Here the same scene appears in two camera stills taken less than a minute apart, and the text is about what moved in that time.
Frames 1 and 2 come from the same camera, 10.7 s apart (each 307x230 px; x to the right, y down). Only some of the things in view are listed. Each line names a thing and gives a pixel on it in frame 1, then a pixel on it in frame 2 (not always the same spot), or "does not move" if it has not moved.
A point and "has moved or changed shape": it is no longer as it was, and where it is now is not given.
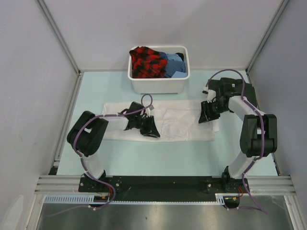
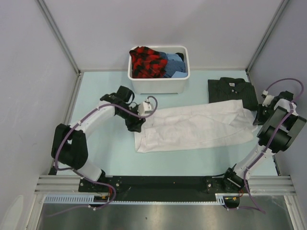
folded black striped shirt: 231,87 does not move
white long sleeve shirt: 175,120 has moved or changed shape
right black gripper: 206,109 to 259,120
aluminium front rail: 269,184 does not move
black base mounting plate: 157,188 does not move
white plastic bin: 159,70 does not move
